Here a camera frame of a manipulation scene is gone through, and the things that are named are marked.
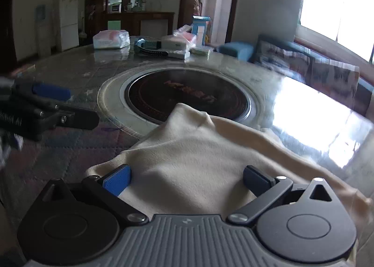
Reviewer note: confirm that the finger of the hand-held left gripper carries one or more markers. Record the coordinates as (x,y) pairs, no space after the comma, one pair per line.
(79,119)
(49,91)

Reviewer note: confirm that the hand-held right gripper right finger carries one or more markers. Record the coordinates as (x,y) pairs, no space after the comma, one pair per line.
(257,179)

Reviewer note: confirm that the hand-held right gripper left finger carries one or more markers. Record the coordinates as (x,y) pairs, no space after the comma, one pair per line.
(117,181)

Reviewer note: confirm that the cream fleece garment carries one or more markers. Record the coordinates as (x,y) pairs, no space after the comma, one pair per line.
(190,162)

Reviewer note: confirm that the water dispenser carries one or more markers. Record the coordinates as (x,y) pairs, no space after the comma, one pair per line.
(41,24)

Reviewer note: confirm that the white refrigerator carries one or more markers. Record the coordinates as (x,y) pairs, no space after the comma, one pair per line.
(68,20)

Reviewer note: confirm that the dark wooden door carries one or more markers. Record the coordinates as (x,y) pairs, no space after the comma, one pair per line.
(6,24)

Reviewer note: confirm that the plastic wrapped tissue pack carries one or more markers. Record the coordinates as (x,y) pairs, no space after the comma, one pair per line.
(111,39)

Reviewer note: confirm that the blue smartwatch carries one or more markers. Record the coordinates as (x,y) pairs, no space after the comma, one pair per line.
(145,43)

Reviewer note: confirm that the black round induction cooktop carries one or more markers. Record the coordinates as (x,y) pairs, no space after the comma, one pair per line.
(181,94)

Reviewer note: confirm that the dark wooden cabinet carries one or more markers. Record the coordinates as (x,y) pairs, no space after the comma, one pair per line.
(131,21)

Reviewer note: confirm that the white flat box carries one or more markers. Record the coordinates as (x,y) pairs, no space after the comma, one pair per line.
(178,55)

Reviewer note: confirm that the large butterfly print pillow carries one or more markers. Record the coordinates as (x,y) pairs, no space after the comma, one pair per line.
(333,77)

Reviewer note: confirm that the blue sofa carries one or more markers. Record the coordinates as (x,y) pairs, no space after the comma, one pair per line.
(235,51)

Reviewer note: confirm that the pink tissue pack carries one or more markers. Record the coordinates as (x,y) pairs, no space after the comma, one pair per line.
(185,32)

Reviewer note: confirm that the green pack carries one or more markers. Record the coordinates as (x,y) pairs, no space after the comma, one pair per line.
(201,52)

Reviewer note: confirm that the blue box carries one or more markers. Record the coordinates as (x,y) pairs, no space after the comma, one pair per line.
(201,26)

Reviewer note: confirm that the window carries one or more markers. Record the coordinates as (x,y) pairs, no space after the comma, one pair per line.
(336,1)

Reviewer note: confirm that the brown wooden door frame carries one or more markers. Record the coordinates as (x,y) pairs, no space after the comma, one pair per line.
(236,1)

